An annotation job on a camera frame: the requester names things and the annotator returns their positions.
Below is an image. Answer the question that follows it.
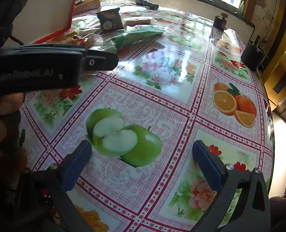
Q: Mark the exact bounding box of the white wafer packet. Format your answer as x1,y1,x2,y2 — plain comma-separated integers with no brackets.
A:
124,16,153,27

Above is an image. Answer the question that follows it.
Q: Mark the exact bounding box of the fried twist clear packet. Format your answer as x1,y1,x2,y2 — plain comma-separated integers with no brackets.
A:
46,30,96,48

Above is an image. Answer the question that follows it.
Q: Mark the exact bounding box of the yellow cardboard tray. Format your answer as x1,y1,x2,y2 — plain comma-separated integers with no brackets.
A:
73,0,101,15

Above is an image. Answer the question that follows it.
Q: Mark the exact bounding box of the green bottle on windowsill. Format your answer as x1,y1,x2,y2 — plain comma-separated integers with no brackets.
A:
238,1,244,17

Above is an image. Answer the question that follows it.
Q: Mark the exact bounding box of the black mooncake packet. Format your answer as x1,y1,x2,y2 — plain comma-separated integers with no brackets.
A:
96,7,124,34

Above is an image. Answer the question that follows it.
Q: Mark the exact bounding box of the green long snack packet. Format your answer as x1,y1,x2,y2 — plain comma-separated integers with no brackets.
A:
108,25,165,50

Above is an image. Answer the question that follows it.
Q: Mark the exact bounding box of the black flashlight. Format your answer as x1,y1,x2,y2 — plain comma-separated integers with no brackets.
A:
135,0,159,10

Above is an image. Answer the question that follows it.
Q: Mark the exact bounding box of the dark bottle with cork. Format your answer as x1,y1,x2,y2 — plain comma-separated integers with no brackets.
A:
213,12,228,31

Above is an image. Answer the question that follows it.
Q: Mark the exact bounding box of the red snack tray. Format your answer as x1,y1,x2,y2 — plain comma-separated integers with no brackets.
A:
0,0,75,48

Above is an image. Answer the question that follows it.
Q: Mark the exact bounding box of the floral fruit tablecloth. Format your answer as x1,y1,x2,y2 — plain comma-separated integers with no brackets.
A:
20,0,274,231

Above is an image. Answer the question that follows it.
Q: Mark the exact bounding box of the person left hand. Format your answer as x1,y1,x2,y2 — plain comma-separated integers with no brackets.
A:
0,93,25,157

